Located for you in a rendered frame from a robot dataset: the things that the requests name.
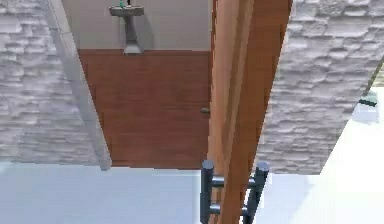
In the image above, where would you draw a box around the grey pedestal sink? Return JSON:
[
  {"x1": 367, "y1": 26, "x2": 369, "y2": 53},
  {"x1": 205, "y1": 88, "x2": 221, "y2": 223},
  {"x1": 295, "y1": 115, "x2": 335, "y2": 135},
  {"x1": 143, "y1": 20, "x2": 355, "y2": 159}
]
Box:
[{"x1": 108, "y1": 5, "x2": 145, "y2": 55}]

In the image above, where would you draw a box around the brown wooden room door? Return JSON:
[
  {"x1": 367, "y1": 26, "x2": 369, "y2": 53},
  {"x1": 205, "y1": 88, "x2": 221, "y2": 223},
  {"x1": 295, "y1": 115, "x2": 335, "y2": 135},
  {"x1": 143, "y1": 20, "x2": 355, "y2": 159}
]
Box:
[{"x1": 206, "y1": 0, "x2": 294, "y2": 224}]

